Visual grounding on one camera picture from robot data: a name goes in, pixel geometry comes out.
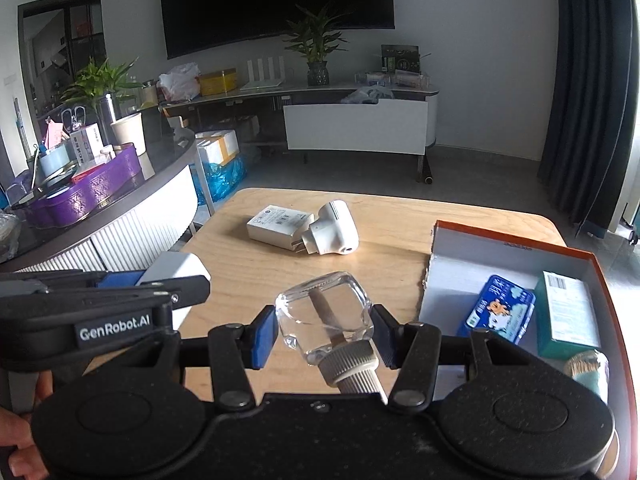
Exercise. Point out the cardboard box yellow tape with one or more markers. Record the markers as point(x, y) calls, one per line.
point(217, 146)

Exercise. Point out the white power adapter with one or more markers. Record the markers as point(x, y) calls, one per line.
point(175, 265)

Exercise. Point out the purple tin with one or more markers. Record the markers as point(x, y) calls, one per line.
point(90, 190)

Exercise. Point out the curved dark counter white front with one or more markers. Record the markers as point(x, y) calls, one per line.
point(140, 225)

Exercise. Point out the black framed glass door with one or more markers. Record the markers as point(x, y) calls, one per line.
point(60, 45)

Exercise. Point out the potted bamboo plant steel vase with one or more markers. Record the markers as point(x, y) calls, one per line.
point(100, 80)

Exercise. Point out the orange cardboard box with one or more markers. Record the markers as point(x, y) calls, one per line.
point(450, 285)

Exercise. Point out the light blue tape roll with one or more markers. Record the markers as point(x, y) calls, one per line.
point(57, 160)

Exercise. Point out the white router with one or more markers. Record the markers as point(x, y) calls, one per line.
point(262, 75)

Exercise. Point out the white round plug-in device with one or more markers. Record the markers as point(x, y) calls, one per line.
point(332, 230)

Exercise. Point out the black roll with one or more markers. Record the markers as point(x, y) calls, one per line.
point(429, 170)

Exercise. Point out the white paper cup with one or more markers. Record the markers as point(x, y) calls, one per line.
point(129, 135)

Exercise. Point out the clear glass bottle white cap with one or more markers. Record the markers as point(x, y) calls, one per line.
point(325, 310)

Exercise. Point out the scissors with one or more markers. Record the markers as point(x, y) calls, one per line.
point(72, 116)

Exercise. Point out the black television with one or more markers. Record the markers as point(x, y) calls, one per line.
point(275, 0)

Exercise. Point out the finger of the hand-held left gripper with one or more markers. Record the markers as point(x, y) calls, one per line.
point(120, 279)
point(190, 290)

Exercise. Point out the dark printed box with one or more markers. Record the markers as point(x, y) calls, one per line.
point(400, 59)

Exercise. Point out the clear plastic container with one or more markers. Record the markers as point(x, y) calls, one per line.
point(395, 80)

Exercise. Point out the blue tissue packet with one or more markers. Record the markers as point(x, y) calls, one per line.
point(495, 310)

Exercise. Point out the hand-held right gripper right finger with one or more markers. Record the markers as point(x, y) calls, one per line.
point(384, 337)

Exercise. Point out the white labelled box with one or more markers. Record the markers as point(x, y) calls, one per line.
point(86, 142)

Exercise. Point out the white television cabinet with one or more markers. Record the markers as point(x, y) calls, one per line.
point(355, 125)

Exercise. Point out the teal carton box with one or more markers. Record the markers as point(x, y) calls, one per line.
point(565, 315)

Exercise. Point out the person's left hand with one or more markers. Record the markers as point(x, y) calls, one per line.
point(15, 432)

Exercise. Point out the light blue toothpick jar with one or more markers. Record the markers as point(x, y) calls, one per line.
point(587, 365)

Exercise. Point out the dark curtain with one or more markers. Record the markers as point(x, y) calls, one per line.
point(590, 85)

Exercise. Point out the blue white plastic bag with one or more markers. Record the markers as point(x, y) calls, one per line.
point(367, 95)

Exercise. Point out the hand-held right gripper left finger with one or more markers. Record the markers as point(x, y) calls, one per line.
point(265, 335)

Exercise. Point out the flat white charger box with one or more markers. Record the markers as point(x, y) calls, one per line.
point(275, 225)

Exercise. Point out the potted bamboo plant dark vase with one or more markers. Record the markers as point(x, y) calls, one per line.
point(317, 45)

